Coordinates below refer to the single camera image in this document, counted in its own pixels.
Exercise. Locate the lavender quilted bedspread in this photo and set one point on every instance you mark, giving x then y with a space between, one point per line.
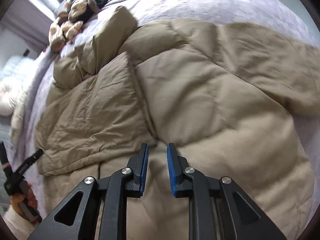
225 2

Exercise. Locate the person's left hand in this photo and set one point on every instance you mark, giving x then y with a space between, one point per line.
17 198

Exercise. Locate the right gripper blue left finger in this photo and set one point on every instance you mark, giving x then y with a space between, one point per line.
96 208

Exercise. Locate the khaki puffer jacket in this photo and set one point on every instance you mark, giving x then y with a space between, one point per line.
225 95

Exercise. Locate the round cream cushion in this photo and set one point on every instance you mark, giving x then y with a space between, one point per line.
9 98

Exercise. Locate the grey window curtain left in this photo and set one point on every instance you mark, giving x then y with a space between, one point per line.
30 20

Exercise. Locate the cream folded garment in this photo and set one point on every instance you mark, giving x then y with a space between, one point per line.
17 117

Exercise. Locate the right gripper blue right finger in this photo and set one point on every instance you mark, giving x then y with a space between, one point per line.
218 208

